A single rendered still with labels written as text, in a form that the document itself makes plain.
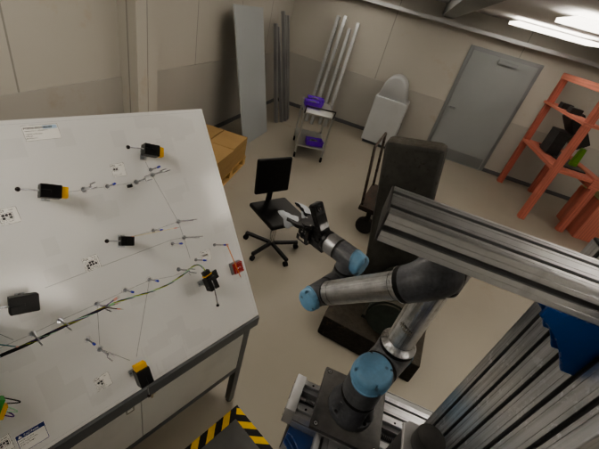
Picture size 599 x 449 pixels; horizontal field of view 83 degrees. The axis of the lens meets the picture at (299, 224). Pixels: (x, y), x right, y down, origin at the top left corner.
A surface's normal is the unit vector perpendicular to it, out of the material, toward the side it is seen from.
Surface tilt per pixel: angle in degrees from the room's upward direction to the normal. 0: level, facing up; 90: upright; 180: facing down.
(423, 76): 90
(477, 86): 90
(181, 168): 54
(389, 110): 90
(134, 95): 90
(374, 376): 8
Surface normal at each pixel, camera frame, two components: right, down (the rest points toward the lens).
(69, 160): 0.72, -0.04
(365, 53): -0.31, 0.48
